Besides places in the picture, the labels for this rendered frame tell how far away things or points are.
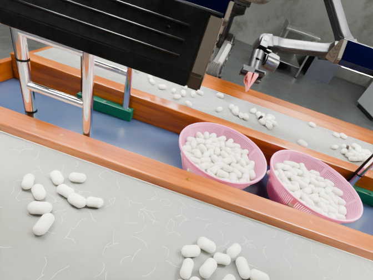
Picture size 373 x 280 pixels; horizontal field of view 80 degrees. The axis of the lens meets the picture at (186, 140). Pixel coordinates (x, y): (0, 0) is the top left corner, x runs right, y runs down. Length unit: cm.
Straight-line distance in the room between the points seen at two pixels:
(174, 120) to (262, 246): 48
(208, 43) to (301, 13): 743
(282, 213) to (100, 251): 39
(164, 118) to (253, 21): 698
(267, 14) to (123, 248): 744
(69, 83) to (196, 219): 66
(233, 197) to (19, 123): 53
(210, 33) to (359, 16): 769
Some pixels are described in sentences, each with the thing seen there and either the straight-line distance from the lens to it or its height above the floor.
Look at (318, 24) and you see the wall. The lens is 772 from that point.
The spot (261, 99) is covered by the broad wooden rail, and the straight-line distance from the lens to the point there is 115.
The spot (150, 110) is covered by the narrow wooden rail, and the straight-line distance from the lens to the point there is 80.
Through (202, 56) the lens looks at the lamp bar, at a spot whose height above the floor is 107.
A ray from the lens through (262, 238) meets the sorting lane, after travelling 54.
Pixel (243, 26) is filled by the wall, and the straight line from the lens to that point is 769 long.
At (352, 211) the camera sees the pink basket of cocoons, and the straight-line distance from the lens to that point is 79.
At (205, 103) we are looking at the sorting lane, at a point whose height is 74.
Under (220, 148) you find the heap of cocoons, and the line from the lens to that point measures 72.
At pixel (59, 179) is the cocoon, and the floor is 76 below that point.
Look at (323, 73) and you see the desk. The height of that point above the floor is 20.
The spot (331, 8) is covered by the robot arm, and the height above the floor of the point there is 120.
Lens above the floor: 113
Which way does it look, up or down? 35 degrees down
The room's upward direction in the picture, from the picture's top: 19 degrees clockwise
